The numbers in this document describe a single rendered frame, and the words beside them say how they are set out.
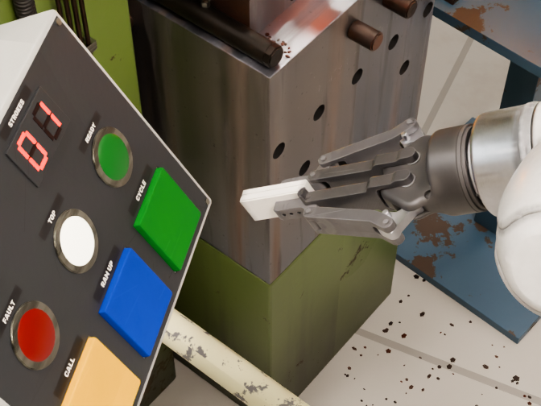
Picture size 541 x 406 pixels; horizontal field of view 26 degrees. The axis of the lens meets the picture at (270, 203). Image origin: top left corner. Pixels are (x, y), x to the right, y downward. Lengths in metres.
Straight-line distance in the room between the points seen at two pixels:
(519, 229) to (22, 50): 0.51
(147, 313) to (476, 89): 1.69
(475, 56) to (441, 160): 1.80
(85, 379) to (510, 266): 0.43
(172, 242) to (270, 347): 0.78
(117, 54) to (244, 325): 0.60
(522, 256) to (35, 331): 0.44
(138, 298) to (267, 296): 0.70
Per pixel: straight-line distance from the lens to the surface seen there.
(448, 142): 0.98
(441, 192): 0.98
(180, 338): 1.52
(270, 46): 1.40
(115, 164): 1.11
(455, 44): 2.78
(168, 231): 1.15
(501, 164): 0.95
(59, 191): 1.05
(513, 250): 0.75
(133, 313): 1.09
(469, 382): 2.24
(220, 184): 1.65
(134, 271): 1.10
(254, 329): 1.90
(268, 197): 1.08
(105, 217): 1.09
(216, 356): 1.49
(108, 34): 1.47
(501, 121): 0.96
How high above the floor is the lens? 1.93
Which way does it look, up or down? 52 degrees down
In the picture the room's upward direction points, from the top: straight up
